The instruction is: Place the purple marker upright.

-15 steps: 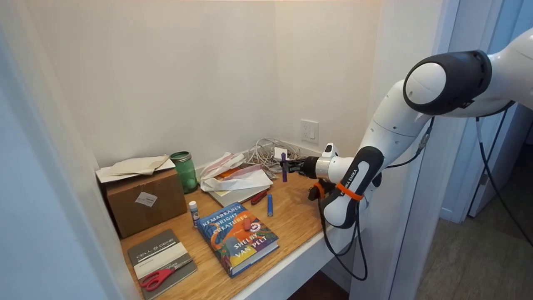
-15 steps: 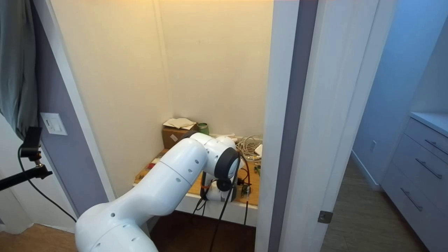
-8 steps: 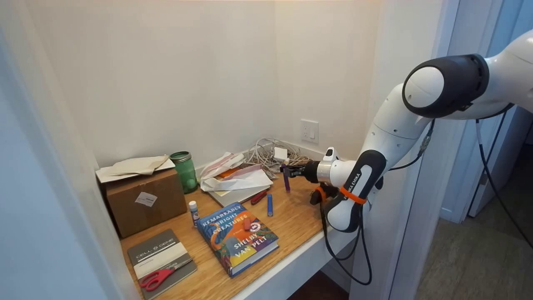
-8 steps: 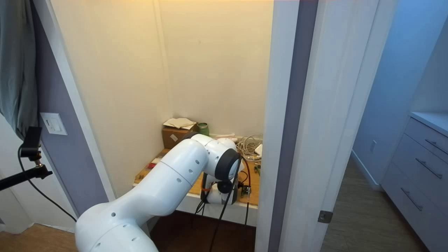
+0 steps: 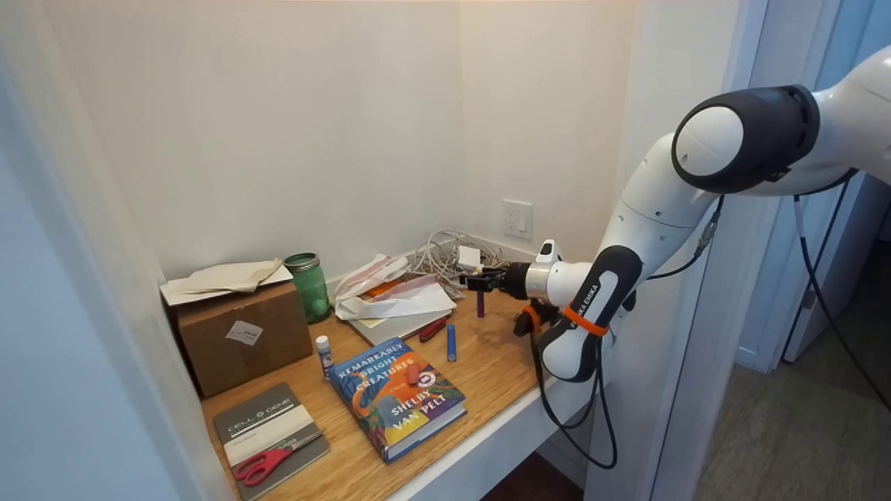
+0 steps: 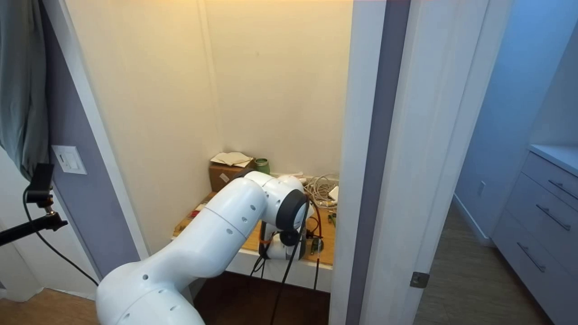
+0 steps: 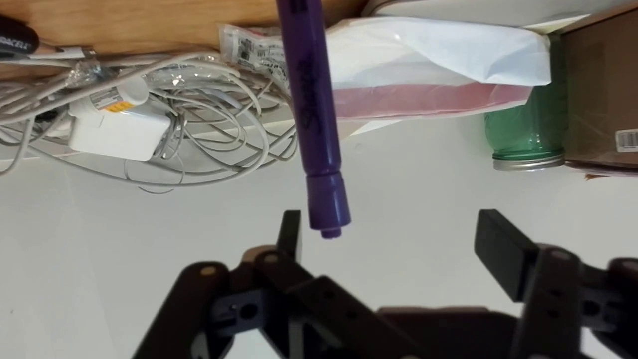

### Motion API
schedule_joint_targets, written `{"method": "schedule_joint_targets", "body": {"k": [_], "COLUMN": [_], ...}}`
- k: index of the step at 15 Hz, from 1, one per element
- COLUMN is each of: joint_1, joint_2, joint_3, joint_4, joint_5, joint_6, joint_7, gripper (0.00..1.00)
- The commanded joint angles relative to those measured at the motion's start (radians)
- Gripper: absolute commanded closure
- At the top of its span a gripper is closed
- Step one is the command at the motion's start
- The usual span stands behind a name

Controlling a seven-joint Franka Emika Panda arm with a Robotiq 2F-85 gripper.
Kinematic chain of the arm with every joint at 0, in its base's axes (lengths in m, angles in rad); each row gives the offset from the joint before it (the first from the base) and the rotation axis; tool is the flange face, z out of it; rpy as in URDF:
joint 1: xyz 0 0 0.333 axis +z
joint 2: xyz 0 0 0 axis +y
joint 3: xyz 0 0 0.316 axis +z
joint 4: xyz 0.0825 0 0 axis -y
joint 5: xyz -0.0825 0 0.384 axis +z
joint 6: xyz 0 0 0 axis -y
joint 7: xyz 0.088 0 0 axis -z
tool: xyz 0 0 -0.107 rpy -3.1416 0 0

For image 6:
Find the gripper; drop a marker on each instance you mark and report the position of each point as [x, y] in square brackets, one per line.
[315, 246]

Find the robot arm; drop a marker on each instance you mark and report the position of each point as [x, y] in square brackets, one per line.
[212, 234]

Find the green marker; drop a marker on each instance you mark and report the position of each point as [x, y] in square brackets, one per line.
[333, 220]

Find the white power adapter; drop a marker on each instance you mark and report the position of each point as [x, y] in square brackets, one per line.
[334, 193]

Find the green glass jar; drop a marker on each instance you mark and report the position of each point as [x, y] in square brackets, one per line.
[262, 166]

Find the brown cardboard box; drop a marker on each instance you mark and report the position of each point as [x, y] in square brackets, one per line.
[222, 177]

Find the white folded papers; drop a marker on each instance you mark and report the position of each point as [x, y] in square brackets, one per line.
[232, 158]

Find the small red and white packet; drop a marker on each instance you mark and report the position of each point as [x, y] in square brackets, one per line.
[198, 210]

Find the white door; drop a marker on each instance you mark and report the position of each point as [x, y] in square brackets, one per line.
[433, 135]

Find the grey dresser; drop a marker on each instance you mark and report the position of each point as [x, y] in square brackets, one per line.
[542, 225]

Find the grey curtain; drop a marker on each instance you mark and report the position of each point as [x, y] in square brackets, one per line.
[20, 76]

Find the white wall socket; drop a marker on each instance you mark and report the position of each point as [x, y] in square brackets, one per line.
[482, 188]

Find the white wall switch plate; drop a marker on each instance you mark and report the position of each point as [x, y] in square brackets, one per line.
[69, 160]

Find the camera on mount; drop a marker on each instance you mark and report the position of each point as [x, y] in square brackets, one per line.
[40, 183]

